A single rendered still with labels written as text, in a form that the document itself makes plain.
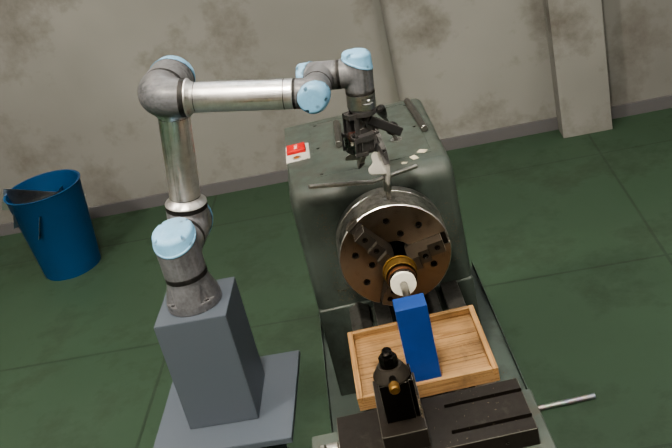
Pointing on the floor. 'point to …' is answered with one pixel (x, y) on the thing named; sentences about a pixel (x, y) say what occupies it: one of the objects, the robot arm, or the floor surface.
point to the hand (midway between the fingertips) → (376, 176)
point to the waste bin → (55, 223)
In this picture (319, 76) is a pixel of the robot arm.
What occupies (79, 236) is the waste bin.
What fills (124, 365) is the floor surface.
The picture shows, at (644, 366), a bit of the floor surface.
